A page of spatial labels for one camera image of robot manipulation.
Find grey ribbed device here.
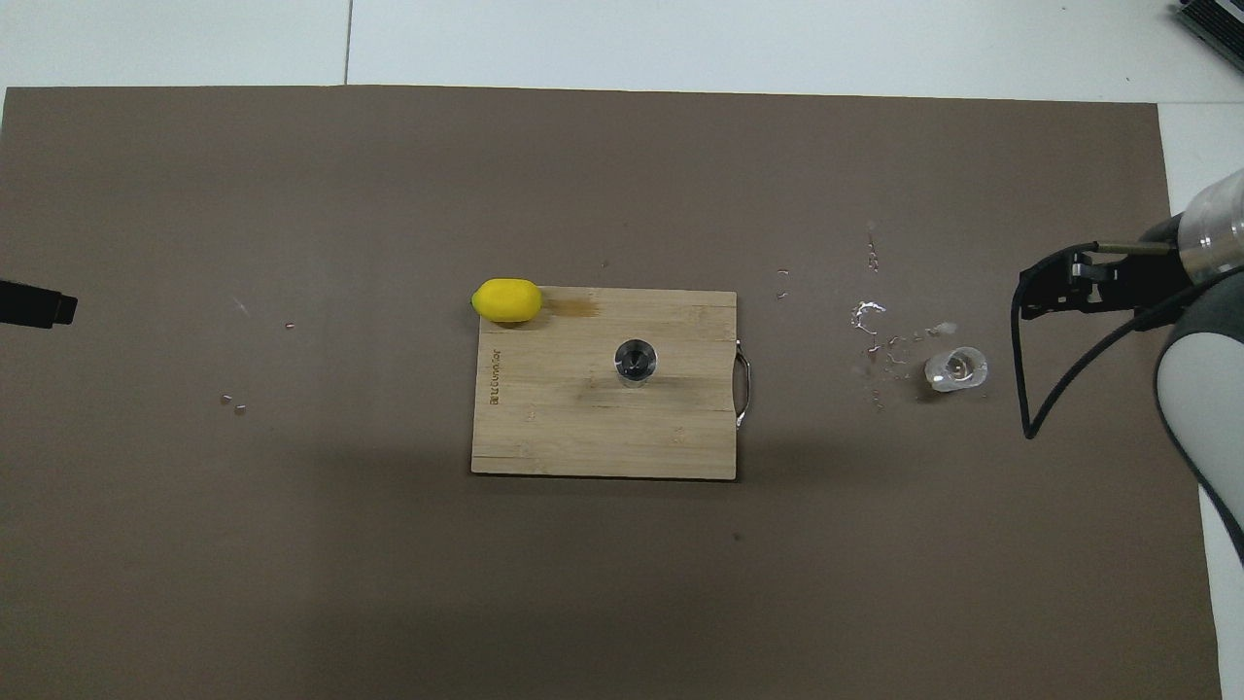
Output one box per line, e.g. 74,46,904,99
1171,0,1244,74

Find yellow lemon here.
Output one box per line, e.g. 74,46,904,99
471,278,543,324

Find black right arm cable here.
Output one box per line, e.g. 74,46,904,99
1011,241,1244,440

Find wooden cutting board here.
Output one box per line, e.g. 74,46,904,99
470,287,752,480

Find clear glass cup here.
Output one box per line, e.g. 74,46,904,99
923,345,989,394

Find brown table mat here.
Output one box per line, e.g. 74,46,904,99
0,86,1224,700

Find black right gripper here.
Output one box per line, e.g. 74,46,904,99
1019,248,1192,320

